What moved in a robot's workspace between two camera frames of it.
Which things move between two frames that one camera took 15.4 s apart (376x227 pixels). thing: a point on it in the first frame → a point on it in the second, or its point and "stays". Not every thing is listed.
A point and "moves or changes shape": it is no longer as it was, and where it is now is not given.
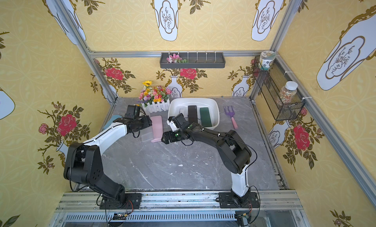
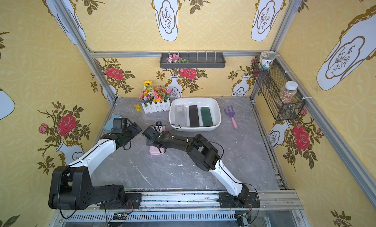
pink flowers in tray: [175, 58] stays
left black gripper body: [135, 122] → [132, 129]
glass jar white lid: [288, 92] stays
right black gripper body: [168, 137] → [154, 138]
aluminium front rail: [278, 209] stays
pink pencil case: [157, 124] → [155, 150]
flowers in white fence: [154, 99] stays
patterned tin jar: [266, 57] stays
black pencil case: [192, 114] stays
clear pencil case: [147, 136] moves or changes shape
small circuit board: [120, 215] stays
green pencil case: [205, 117] stays
